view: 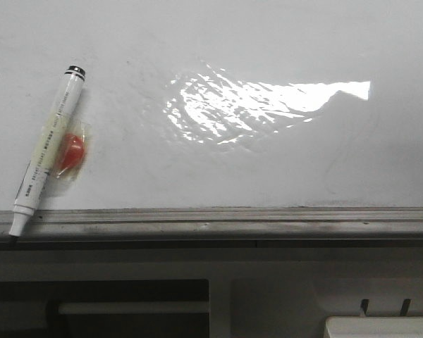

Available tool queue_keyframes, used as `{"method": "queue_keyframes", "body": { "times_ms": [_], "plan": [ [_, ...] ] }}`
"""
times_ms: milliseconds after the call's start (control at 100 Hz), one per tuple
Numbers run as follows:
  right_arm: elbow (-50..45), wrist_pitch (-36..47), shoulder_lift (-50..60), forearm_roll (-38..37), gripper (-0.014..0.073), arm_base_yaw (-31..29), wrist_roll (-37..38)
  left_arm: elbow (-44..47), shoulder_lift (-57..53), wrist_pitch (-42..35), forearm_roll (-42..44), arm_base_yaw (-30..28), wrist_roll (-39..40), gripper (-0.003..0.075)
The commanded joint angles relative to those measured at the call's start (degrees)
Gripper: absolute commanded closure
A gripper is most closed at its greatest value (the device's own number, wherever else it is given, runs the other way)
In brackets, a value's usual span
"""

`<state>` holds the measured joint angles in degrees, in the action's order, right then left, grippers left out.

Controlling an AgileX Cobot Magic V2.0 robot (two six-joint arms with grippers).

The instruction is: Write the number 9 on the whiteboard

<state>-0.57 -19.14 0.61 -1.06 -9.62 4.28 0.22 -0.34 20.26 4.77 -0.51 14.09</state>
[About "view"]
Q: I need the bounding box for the red magnet taped to marker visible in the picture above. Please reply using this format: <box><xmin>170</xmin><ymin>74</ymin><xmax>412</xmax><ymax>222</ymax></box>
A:
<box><xmin>54</xmin><ymin>119</ymin><xmax>91</xmax><ymax>181</ymax></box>

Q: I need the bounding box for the white whiteboard marker pen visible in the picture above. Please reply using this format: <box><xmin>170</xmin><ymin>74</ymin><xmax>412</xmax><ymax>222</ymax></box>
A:
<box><xmin>8</xmin><ymin>65</ymin><xmax>86</xmax><ymax>246</ymax></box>

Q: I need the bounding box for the white glossy whiteboard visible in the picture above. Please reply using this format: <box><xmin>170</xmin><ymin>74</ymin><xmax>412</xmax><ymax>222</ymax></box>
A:
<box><xmin>0</xmin><ymin>1</ymin><xmax>423</xmax><ymax>211</ymax></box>

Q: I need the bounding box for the white box lower right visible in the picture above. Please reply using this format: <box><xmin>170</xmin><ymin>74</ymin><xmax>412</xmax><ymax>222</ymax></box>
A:
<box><xmin>324</xmin><ymin>317</ymin><xmax>423</xmax><ymax>337</ymax></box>

